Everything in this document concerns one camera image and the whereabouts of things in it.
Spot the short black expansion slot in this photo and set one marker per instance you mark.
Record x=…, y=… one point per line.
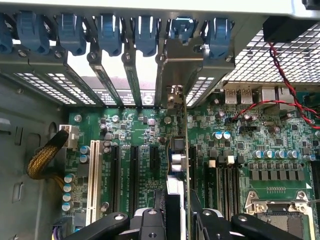
x=154, y=158

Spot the silver USB port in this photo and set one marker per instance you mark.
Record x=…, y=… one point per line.
x=230, y=96
x=246, y=96

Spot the white PCI expansion slot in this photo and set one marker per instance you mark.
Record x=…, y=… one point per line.
x=93, y=180

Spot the perforated metal slot cover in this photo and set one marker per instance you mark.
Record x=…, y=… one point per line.
x=200, y=90
x=40, y=86
x=72, y=87

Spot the black case fan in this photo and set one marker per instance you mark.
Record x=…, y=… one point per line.
x=285, y=28

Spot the long black expansion slot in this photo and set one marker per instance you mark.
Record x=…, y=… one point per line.
x=134, y=180
x=115, y=180

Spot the grey metal PC case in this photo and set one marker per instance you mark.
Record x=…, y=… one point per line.
x=27, y=130

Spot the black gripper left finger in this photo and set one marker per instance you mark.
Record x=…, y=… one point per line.
x=150, y=225

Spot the white power connector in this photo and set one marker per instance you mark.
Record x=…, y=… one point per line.
x=73, y=136

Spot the black RAM slot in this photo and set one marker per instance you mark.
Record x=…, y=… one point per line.
x=221, y=190
x=230, y=190
x=238, y=190

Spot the metal CPU socket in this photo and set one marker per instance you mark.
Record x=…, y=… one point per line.
x=277, y=207

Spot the white printed label sticker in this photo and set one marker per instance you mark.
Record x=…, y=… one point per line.
x=147, y=97

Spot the silver ethernet port block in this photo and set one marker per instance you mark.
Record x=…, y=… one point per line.
x=270, y=96

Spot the blue slot retention clip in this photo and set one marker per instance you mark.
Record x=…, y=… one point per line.
x=182, y=27
x=220, y=37
x=32, y=32
x=5, y=37
x=146, y=36
x=110, y=35
x=71, y=32

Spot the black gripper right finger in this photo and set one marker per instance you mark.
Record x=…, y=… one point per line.
x=210, y=225

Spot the green motherboard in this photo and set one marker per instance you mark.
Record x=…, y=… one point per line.
x=265, y=140

